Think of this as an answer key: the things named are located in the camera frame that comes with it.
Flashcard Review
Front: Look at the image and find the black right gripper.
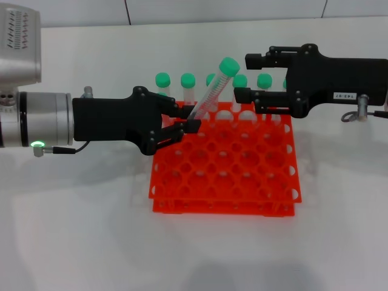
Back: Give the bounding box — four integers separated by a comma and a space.
233, 43, 388, 119

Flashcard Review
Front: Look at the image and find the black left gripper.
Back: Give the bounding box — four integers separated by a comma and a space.
72, 86, 202, 156

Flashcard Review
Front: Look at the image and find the orange test tube rack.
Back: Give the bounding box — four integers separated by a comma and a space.
148, 101, 303, 218

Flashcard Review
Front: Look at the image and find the left gripper cable metal plug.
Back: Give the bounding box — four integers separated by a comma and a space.
32, 85, 93, 158

